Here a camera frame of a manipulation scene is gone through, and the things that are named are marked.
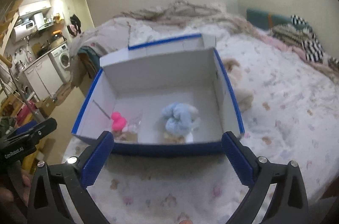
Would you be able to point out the dark hanging clothes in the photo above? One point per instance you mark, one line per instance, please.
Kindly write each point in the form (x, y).
(74, 28)

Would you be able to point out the black white striped cloth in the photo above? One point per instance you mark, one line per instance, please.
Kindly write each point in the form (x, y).
(300, 34)

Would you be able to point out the light blue plush toy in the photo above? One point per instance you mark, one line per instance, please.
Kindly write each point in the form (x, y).
(178, 118)

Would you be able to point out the white fluffy soft item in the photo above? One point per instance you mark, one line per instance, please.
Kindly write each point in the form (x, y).
(189, 138)

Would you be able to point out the white kitchen cabinet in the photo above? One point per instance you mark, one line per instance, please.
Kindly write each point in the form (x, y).
(43, 78)

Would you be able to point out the metal stair railing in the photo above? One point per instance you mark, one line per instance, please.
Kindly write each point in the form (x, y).
(35, 112)

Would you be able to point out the white water heater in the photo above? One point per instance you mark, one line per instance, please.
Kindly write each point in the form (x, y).
(22, 30)

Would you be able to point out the brown cardboard box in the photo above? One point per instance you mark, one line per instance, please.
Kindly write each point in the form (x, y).
(46, 106)

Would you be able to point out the wooden staircase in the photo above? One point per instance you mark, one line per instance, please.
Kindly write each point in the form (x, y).
(9, 17)

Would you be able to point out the beige checkered blanket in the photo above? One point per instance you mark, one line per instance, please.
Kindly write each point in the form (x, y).
(164, 20)

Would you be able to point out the person's left hand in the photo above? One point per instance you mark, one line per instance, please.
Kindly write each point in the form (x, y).
(22, 186)

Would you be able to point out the white washing machine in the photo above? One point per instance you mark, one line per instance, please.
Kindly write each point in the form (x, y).
(61, 61)

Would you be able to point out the white patterned bed quilt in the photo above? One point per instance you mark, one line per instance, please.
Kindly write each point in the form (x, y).
(294, 116)

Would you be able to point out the beige plush toy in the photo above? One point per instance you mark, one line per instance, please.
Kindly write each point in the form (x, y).
(244, 95)

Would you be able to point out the pink plush toy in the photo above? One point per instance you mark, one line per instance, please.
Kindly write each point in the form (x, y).
(119, 122)

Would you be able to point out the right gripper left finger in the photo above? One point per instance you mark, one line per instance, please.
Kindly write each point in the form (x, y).
(46, 201)

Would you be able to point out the teal headboard cushion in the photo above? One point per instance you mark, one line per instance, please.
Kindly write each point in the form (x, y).
(265, 20)

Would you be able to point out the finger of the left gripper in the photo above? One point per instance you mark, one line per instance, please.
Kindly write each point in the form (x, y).
(41, 130)
(26, 127)

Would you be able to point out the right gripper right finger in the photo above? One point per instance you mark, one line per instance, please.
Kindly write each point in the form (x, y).
(289, 202)

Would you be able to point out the beige patterned scrunchie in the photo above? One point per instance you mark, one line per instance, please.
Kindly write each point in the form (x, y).
(129, 133)

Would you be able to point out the blue white cardboard box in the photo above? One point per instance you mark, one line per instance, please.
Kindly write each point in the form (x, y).
(139, 81)

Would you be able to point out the cream satin scrunchie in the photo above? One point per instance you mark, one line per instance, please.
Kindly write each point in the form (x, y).
(173, 139)

